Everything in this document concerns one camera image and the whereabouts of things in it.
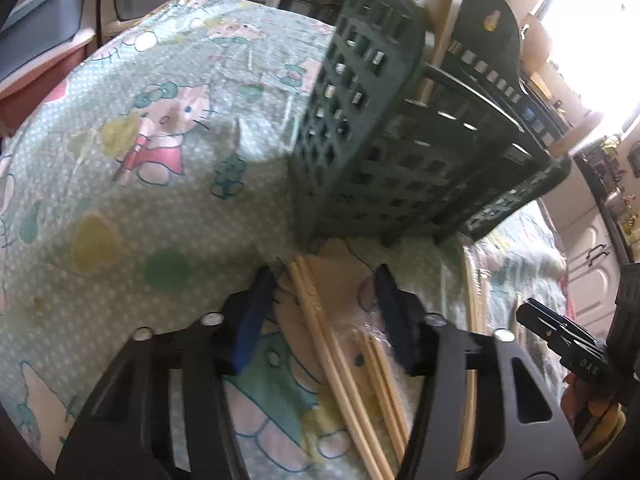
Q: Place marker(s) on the green plastic utensil basket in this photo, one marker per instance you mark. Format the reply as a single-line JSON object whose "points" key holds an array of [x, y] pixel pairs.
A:
{"points": [[380, 170]]}

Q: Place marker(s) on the person's right hand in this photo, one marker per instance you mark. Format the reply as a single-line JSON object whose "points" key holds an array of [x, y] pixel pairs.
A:
{"points": [[600, 417]]}

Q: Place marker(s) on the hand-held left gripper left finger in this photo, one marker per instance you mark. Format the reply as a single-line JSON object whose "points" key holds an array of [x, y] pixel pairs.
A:
{"points": [[252, 320]]}

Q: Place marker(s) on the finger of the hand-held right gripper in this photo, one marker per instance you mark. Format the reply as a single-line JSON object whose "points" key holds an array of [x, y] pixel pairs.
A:
{"points": [[545, 322]]}

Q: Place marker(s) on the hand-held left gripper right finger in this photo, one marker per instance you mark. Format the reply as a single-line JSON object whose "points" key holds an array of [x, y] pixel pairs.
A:
{"points": [[395, 320]]}

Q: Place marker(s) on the white kitchen cabinets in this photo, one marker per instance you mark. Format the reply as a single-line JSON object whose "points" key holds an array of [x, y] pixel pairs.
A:
{"points": [[590, 270]]}

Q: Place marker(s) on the cartoon printed tablecloth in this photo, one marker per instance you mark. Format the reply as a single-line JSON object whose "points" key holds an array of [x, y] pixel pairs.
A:
{"points": [[150, 210]]}

